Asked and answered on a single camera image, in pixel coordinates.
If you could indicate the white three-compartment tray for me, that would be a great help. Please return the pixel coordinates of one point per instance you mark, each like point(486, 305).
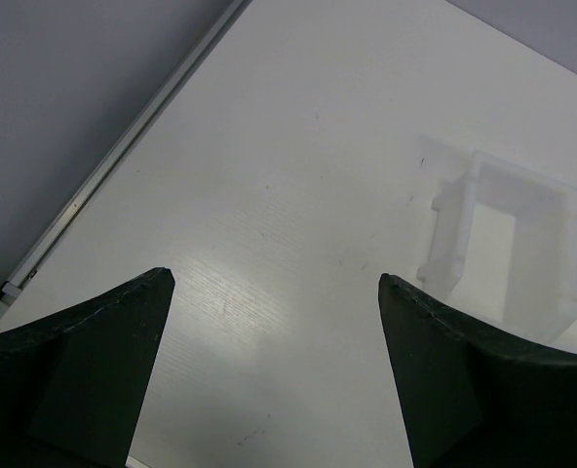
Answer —
point(504, 244)

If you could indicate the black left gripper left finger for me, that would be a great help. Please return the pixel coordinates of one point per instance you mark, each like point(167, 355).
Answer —
point(72, 384)

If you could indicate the aluminium table edge rail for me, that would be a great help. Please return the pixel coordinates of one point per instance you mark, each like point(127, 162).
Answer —
point(23, 273)

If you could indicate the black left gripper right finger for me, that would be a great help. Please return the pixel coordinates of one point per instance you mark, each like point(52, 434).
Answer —
point(471, 394)

